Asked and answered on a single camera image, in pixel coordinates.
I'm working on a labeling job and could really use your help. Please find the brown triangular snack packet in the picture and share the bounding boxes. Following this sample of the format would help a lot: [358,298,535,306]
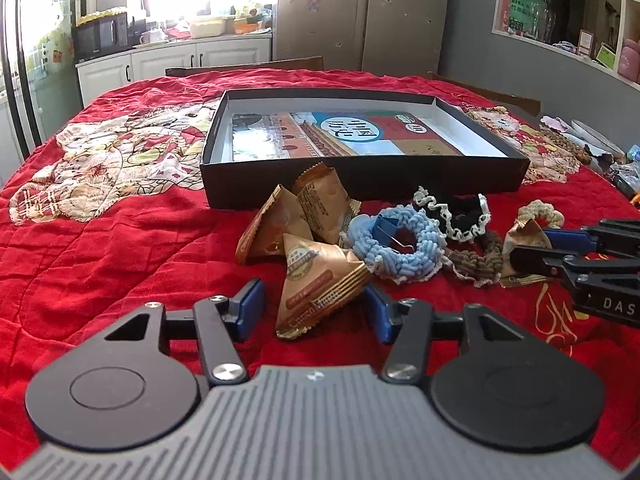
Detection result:
[293,162,361,245]
[235,184,312,263]
[276,234,371,339]
[500,219,551,288]

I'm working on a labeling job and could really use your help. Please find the cream scrunchie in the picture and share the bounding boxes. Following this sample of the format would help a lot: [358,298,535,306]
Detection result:
[515,200,565,229]

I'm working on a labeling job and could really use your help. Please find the light blue scrunchie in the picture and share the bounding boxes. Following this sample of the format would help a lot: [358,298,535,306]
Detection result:
[346,205,446,284]

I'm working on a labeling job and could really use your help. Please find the black white scrunchie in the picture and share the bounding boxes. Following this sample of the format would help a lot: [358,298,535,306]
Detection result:
[413,186,491,243]

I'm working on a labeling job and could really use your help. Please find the brown scrunchie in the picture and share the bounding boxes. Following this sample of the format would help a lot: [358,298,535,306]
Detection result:
[445,231,503,287]

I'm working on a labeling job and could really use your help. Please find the bowl of brown nuts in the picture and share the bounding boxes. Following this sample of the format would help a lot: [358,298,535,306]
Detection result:
[540,126,592,166]

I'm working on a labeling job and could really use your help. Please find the blue binder clip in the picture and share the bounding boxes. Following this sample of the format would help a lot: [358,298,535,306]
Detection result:
[371,216,416,254]

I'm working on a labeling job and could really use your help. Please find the white plate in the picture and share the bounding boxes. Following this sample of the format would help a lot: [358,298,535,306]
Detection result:
[570,120,625,157]

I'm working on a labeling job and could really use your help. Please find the wooden chair back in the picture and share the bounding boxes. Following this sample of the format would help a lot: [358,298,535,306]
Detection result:
[426,72,541,118]
[165,55,324,77]

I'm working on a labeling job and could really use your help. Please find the red patterned quilt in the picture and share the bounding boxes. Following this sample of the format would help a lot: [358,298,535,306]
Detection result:
[1,70,639,470]

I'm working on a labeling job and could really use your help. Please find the pink bottle on shelf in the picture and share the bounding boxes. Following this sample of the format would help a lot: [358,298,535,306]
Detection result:
[617,38,640,81]

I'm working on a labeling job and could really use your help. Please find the black shallow box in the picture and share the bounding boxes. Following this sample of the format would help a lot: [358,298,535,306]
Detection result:
[200,88,529,210]

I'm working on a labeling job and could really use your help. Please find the green card on shelf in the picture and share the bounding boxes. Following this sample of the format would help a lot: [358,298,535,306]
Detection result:
[506,0,544,37]

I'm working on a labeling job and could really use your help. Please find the white kitchen cabinet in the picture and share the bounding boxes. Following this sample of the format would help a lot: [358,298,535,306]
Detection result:
[76,32,272,106]

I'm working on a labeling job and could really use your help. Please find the silver double-door refrigerator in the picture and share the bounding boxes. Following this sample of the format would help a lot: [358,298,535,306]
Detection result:
[273,0,448,76]

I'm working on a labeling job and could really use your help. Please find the black microwave oven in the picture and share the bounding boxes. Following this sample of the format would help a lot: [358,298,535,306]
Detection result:
[72,12,130,63]

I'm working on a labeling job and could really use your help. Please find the white wall shelf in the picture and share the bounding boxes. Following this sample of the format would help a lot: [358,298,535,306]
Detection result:
[491,0,639,89]

